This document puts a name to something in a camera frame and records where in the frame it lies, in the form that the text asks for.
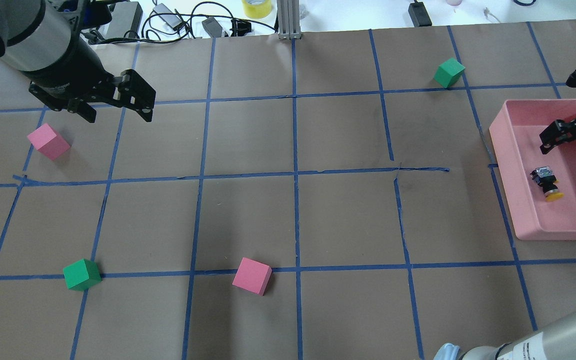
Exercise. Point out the pink plastic bin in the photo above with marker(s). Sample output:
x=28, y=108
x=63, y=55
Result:
x=515, y=133

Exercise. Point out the pink cube upper left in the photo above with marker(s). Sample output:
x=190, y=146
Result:
x=48, y=142

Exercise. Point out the yellow push button switch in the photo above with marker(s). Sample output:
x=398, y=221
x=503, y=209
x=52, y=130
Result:
x=544, y=177

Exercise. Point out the pink cube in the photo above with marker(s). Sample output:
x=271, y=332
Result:
x=48, y=142
x=252, y=276

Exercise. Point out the black power brick left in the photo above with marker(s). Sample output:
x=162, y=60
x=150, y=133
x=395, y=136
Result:
x=126, y=18

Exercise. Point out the green cube lower left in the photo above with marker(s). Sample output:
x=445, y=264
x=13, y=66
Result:
x=81, y=275

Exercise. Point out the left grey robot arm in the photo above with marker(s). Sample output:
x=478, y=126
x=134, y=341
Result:
x=42, y=39

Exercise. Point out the green cube upper right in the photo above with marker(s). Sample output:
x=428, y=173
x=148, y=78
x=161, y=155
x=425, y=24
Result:
x=448, y=72

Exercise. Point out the aluminium profile post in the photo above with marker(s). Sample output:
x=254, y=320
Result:
x=288, y=19

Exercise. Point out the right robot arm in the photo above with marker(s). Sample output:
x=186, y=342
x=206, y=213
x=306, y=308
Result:
x=556, y=341

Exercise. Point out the small black adapter centre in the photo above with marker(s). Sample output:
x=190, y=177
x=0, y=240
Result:
x=213, y=28

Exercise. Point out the grey power adapter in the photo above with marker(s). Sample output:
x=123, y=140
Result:
x=168, y=16

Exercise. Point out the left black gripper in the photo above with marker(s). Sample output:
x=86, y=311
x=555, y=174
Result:
x=74, y=66

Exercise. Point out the black power adapter right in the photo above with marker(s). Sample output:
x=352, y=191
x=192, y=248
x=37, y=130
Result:
x=419, y=14

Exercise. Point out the pink cube bottom centre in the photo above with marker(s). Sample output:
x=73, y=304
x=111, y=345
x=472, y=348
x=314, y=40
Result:
x=252, y=276

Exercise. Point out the yellow tape roll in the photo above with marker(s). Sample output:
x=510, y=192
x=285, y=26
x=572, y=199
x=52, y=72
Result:
x=257, y=9

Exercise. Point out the green cube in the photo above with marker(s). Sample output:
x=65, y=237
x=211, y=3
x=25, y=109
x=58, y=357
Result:
x=448, y=72
x=81, y=275

